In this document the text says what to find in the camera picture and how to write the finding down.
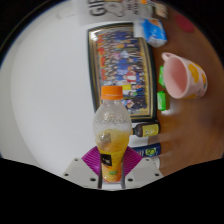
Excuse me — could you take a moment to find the blue tissue pack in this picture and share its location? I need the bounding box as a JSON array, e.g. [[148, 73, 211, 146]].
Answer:
[[142, 18, 168, 48]]

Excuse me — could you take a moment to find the orange juice bottle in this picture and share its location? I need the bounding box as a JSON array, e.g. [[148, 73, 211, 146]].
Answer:
[[92, 85, 133, 184]]

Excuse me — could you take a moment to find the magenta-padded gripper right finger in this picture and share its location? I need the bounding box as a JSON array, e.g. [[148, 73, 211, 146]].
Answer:
[[121, 146, 164, 190]]

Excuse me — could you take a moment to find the white printed paper bag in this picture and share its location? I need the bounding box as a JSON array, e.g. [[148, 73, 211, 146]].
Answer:
[[74, 0, 156, 26]]

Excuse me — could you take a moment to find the framed group picture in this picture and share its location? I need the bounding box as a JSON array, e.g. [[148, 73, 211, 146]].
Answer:
[[87, 22, 158, 123]]

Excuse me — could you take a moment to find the pink mug with yellow dots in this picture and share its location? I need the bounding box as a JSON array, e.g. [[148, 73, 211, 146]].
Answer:
[[161, 51, 208, 100]]

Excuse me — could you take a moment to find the amber pump bottle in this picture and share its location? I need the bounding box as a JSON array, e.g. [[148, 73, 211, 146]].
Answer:
[[131, 121, 161, 138]]

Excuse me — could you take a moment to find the dark blue pump bottle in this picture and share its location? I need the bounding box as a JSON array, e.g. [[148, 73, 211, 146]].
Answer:
[[131, 143, 163, 158]]

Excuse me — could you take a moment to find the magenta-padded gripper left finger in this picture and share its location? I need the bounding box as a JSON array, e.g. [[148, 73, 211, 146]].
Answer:
[[61, 145, 104, 190]]

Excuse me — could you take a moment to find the green soap bar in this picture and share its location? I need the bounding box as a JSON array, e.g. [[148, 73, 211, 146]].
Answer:
[[158, 65, 167, 88], [156, 90, 168, 112]]

